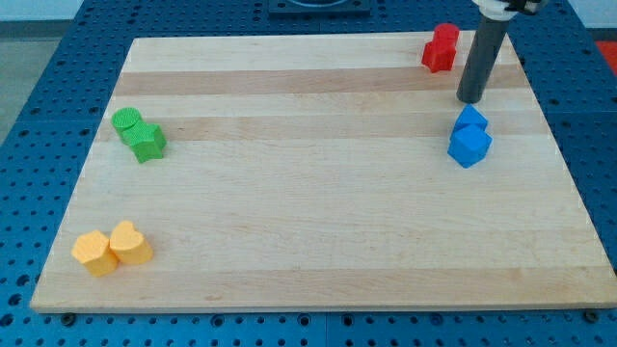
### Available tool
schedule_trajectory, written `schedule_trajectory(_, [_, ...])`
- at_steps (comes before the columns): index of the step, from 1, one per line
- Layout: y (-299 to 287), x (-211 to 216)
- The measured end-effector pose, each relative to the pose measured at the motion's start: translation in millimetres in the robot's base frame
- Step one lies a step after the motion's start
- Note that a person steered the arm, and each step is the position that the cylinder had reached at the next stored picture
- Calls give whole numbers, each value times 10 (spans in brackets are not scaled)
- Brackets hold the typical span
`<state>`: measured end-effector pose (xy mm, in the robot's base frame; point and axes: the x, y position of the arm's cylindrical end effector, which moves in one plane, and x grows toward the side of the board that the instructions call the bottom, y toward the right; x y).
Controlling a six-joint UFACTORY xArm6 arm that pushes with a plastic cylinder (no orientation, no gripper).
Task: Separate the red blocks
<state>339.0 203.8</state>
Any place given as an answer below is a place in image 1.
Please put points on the blue cube block rear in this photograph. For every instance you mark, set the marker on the blue cube block rear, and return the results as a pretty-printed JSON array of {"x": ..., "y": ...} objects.
[{"x": 470, "y": 116}]

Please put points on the green star block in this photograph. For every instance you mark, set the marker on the green star block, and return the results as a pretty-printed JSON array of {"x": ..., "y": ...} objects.
[{"x": 146, "y": 141}]

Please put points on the yellow heart block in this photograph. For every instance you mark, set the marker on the yellow heart block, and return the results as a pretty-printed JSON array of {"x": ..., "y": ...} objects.
[{"x": 130, "y": 245}]

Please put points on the green cylinder block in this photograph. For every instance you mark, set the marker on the green cylinder block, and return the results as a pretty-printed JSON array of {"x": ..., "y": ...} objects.
[{"x": 124, "y": 119}]

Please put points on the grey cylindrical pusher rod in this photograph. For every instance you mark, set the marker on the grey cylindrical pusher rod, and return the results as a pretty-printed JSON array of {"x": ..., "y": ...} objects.
[{"x": 481, "y": 60}]

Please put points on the blue perforated table plate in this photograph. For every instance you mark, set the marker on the blue perforated table plate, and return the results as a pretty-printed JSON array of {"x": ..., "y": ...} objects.
[{"x": 44, "y": 152}]

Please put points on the red star block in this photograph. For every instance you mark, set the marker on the red star block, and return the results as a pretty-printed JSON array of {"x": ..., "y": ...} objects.
[{"x": 438, "y": 55}]

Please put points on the yellow pentagon block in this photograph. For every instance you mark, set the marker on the yellow pentagon block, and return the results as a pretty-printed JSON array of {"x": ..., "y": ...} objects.
[{"x": 92, "y": 250}]

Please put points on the red cylinder block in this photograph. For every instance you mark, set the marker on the red cylinder block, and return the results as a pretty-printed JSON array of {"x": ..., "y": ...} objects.
[{"x": 446, "y": 35}]

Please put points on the blue hexagon block front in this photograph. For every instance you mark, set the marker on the blue hexagon block front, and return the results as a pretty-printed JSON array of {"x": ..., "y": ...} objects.
[{"x": 469, "y": 145}]

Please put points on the wooden board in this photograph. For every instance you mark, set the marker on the wooden board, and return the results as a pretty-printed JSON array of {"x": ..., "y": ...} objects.
[{"x": 310, "y": 173}]

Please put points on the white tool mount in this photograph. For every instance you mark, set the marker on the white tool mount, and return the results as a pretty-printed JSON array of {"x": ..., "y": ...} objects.
[{"x": 505, "y": 10}]

